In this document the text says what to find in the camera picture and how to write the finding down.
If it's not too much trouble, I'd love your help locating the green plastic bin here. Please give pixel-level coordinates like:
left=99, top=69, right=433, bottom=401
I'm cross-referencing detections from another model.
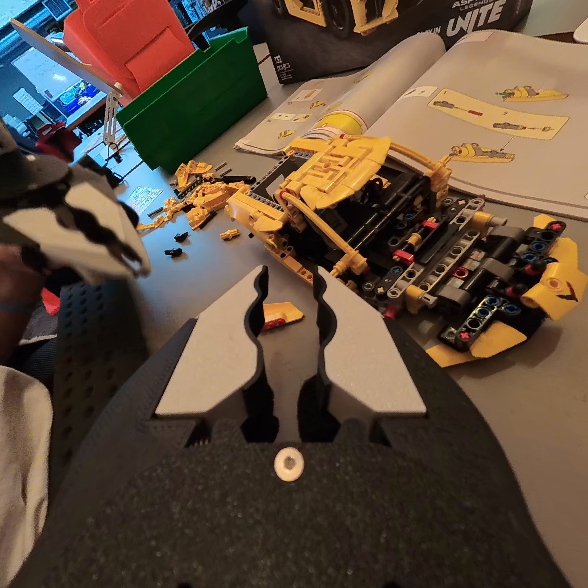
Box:
left=116, top=27, right=268, bottom=173

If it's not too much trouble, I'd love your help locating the person's left hand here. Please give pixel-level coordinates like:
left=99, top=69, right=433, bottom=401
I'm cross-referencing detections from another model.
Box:
left=0, top=245, right=47, bottom=307

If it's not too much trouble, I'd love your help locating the person's white shirt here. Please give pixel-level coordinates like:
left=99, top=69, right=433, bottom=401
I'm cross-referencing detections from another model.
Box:
left=0, top=365, right=53, bottom=588

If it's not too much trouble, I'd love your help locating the building instruction booklet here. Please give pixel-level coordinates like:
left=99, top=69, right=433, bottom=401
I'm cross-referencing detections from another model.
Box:
left=234, top=30, right=588, bottom=221

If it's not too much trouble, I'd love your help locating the black toy car box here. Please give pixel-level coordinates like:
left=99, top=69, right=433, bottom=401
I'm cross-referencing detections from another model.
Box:
left=259, top=0, right=533, bottom=85

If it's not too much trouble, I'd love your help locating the orange plastic bin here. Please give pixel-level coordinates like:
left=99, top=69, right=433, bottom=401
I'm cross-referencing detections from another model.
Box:
left=63, top=0, right=194, bottom=99

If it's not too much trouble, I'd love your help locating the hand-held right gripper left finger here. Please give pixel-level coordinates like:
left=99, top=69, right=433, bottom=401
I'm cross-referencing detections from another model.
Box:
left=155, top=266, right=280, bottom=444

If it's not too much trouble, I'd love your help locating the black perforated mat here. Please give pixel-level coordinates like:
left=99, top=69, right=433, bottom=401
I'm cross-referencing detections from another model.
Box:
left=51, top=278, right=152, bottom=488

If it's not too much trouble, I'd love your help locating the yellow curved panel brick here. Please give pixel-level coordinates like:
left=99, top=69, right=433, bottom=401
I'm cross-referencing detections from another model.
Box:
left=263, top=301, right=305, bottom=331

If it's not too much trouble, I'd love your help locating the yellow black sticker sheet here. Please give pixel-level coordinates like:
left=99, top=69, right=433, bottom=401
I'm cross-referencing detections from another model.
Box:
left=130, top=186, right=164, bottom=214

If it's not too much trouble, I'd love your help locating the grey desk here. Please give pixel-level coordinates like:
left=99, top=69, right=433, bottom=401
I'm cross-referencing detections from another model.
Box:
left=69, top=41, right=588, bottom=588

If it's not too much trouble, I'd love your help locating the pile of yellow bricks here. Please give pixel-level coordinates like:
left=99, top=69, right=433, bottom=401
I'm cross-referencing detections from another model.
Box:
left=137, top=161, right=258, bottom=231

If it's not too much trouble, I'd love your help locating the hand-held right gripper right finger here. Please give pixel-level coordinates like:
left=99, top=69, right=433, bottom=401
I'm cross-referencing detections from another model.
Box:
left=298, top=266, right=428, bottom=444

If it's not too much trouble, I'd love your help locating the yellow brick toy car model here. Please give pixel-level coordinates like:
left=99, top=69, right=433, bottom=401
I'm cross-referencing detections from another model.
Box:
left=225, top=134, right=580, bottom=368

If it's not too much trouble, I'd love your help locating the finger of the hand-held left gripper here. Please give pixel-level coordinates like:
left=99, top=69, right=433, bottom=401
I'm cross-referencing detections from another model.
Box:
left=2, top=208, right=141, bottom=285
left=64, top=180, right=152, bottom=277

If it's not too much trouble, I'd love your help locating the person's left forearm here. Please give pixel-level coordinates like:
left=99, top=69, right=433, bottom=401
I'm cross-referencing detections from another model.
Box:
left=0, top=313, right=35, bottom=366

